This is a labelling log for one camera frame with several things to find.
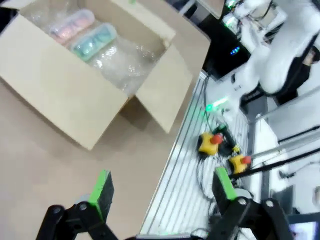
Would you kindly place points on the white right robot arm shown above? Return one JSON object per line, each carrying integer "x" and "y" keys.
{"x": 280, "y": 57}

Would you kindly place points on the black control box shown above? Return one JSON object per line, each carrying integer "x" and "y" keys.
{"x": 225, "y": 62}

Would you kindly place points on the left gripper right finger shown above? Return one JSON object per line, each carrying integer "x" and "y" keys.
{"x": 223, "y": 190}

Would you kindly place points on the clear bubble wrap sheet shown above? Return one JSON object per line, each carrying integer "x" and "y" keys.
{"x": 120, "y": 65}

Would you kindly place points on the pink item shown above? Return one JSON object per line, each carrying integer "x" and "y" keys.
{"x": 71, "y": 25}

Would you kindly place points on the yellow emergency stop button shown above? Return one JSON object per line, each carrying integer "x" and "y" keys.
{"x": 238, "y": 163}
{"x": 207, "y": 145}

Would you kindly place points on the slotted aluminium base plate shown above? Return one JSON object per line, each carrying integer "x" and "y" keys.
{"x": 180, "y": 190}

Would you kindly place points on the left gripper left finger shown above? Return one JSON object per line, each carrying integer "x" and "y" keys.
{"x": 103, "y": 192}

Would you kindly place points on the clear green glasses case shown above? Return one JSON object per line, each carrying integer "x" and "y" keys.
{"x": 93, "y": 41}

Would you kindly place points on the brown cardboard shipping box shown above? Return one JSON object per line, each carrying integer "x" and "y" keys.
{"x": 62, "y": 82}

